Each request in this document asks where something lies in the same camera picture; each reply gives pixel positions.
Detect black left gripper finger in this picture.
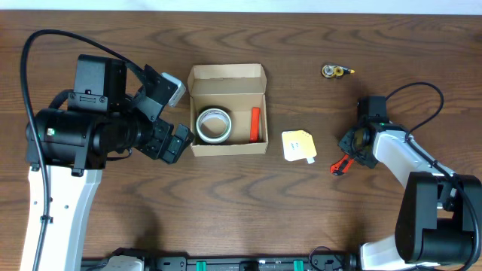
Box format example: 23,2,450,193
126,62,174,121
160,124,195,164

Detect red utility knife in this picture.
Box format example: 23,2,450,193
330,154,354,176

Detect white masking tape roll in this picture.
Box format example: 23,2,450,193
196,108,232,145

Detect brown cardboard box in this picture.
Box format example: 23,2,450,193
188,64,269,157

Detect red stapler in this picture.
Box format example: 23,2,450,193
249,107,261,143

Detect yellow correction tape dispenser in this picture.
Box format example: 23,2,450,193
321,64,355,78

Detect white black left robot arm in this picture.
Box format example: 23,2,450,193
20,54,194,270

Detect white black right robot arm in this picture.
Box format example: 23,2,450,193
330,96,481,270

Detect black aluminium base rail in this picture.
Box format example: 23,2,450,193
81,247,436,271

